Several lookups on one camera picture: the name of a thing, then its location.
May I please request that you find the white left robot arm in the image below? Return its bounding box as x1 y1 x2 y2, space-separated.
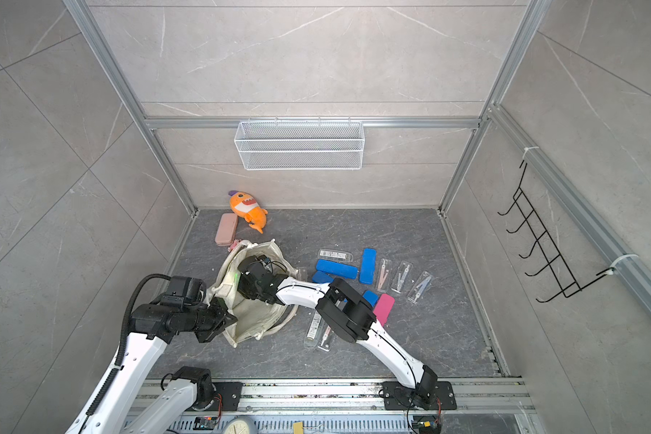
67 273 238 433

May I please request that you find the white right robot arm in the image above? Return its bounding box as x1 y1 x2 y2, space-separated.
238 255 438 410

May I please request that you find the clear labelled compass case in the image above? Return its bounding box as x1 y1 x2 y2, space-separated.
318 249 354 263

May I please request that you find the white wire mesh basket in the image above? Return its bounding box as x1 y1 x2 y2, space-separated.
234 119 365 171

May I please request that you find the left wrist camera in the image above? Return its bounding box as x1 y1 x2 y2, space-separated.
159 276 206 309

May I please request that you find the pink bear figurine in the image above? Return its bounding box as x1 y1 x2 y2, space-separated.
228 239 242 252

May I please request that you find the pink rectangular case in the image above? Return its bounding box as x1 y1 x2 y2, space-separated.
214 213 239 247

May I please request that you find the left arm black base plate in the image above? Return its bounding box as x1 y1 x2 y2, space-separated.
192 382 243 412

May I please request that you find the blue compass set case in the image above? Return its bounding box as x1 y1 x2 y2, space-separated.
359 248 377 285

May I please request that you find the clear case white label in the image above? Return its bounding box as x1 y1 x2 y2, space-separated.
304 311 324 349

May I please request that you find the black wire hook rack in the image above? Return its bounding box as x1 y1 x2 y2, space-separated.
497 159 630 304

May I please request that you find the beige canvas bag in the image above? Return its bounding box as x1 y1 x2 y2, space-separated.
205 240 298 348

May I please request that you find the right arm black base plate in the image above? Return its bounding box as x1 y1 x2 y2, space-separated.
378 382 458 412

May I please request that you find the orange plush shark toy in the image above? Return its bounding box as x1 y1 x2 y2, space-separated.
228 191 268 233

